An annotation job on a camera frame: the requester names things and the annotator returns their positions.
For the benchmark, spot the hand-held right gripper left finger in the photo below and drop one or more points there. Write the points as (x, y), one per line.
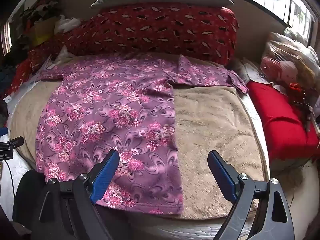
(105, 177)

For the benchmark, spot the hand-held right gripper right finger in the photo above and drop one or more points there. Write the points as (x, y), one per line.
(222, 177)

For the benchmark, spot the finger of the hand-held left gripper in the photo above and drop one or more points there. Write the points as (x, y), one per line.
(13, 143)

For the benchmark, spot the purple floral shirt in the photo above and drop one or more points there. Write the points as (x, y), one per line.
(100, 105)

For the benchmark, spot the pile of dark clothes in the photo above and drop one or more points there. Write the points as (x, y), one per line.
(40, 7)

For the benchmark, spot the beige fleece blanket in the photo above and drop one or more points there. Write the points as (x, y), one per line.
(212, 130)

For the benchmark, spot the plain red cushion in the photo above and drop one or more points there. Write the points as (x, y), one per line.
(275, 120)

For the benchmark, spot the white papers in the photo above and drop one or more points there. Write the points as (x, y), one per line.
(57, 57)

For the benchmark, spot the yellow box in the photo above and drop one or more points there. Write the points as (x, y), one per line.
(42, 33)

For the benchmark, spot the clear bag of stuffed toys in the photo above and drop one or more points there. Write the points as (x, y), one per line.
(282, 55)

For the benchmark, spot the large white plastic bag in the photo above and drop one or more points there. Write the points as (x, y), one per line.
(307, 52)

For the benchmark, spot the red fish print pillow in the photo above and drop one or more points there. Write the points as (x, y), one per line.
(162, 27)

